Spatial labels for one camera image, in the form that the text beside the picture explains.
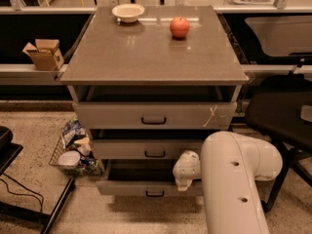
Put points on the grey top drawer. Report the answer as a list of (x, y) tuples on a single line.
[(153, 107)]

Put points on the open cardboard box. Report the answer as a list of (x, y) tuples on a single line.
[(45, 54)]

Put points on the white bowl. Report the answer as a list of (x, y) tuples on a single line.
[(128, 13)]

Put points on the grey drawer cabinet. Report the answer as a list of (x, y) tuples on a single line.
[(146, 53)]

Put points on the white plastic container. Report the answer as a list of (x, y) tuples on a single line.
[(69, 158)]

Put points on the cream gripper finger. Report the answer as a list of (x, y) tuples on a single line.
[(182, 188)]

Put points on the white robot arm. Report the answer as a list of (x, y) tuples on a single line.
[(229, 165)]

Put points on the snack bag in basket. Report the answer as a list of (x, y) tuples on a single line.
[(72, 131)]

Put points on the red apple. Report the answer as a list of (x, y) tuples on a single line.
[(179, 27)]

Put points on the wire basket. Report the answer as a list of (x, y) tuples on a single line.
[(87, 166)]

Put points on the grey bottom drawer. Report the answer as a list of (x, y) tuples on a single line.
[(143, 177)]

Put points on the black office chair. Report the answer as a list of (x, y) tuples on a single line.
[(281, 109)]

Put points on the grey middle drawer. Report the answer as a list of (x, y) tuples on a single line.
[(141, 144)]

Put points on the grey drawer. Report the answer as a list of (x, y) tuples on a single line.
[(153, 107), (143, 177), (141, 144)]

